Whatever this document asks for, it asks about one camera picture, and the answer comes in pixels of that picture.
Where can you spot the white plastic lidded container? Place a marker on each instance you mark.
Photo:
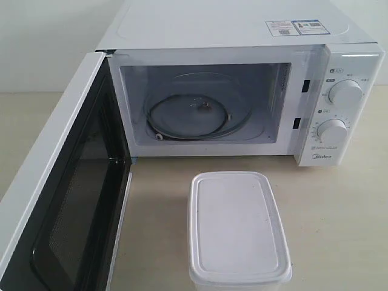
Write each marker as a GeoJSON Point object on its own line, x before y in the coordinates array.
{"type": "Point", "coordinates": [236, 239]}

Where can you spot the white microwave door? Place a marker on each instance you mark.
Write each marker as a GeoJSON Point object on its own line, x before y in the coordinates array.
{"type": "Point", "coordinates": [61, 217]}

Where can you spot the white microwave oven body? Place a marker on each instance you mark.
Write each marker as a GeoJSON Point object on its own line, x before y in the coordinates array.
{"type": "Point", "coordinates": [286, 79]}

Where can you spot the glass turntable plate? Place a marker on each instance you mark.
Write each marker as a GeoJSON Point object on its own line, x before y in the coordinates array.
{"type": "Point", "coordinates": [197, 106]}

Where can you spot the lower white control knob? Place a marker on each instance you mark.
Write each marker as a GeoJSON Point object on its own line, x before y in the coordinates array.
{"type": "Point", "coordinates": [332, 131]}

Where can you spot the white control knob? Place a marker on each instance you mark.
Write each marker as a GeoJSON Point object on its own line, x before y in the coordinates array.
{"type": "Point", "coordinates": [345, 93]}
{"type": "Point", "coordinates": [332, 131]}

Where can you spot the blue white label sticker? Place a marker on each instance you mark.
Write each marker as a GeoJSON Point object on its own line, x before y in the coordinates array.
{"type": "Point", "coordinates": [297, 28]}

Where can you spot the upper white control knob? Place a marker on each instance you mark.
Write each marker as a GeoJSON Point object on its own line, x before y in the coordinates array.
{"type": "Point", "coordinates": [345, 93]}

